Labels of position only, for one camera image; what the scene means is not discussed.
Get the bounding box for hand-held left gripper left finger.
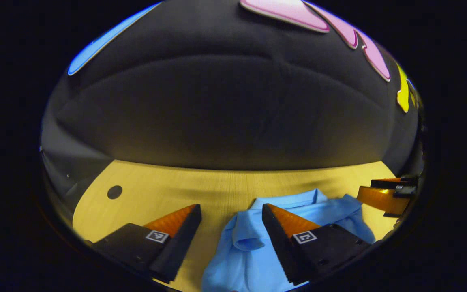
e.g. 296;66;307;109
91;204;202;283

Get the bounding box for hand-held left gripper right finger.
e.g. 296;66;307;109
262;203;372;286

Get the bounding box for light blue T-shirt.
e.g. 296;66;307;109
201;189;376;292

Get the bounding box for black backdrop cloth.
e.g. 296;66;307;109
41;0;424;203

